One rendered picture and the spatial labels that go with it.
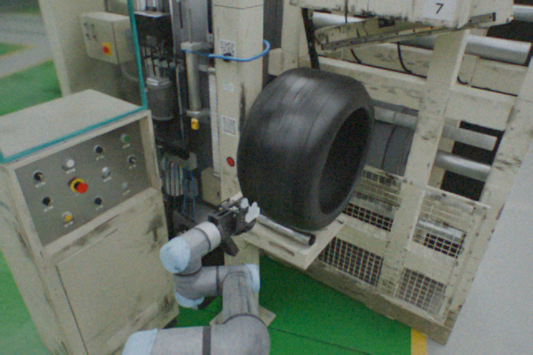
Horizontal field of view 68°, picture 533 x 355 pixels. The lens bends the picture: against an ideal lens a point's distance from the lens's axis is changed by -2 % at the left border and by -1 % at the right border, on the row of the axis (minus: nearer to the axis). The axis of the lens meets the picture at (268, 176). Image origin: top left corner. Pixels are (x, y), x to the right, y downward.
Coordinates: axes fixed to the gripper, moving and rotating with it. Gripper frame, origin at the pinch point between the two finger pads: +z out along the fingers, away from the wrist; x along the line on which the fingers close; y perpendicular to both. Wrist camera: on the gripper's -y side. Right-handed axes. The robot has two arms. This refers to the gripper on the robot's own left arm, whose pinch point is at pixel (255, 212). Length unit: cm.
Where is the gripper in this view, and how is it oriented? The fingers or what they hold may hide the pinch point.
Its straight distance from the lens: 123.3
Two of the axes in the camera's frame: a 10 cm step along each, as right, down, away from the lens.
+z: 5.7, -3.1, 7.6
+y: 0.9, -8.9, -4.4
